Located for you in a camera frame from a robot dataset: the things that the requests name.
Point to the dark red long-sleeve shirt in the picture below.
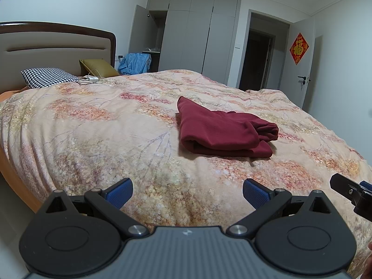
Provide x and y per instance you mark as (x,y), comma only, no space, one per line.
(221,130)

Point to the blue garment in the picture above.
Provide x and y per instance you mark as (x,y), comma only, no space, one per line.
(135,64)

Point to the floral beige quilt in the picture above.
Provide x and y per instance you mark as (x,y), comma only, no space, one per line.
(116,139)

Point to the red diamond door decoration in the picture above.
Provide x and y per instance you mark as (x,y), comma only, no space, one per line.
(299,48)

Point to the grey wardrobe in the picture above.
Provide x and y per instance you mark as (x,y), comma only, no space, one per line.
(186,35)

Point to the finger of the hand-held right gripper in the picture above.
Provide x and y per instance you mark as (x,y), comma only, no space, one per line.
(345,186)

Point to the olive yellow pillow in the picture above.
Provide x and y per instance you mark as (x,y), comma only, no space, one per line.
(98,66)

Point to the houndstooth pillow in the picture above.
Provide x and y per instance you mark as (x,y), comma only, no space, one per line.
(49,77)

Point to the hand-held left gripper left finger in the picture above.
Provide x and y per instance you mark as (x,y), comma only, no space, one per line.
(120,193)

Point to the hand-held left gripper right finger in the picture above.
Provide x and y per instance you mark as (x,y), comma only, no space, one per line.
(255,193)

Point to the padded bed headboard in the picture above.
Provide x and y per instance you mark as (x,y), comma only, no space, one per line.
(58,49)

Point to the white charger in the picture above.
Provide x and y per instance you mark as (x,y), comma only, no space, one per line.
(93,79)

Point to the white door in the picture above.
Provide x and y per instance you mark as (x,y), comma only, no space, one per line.
(296,87)

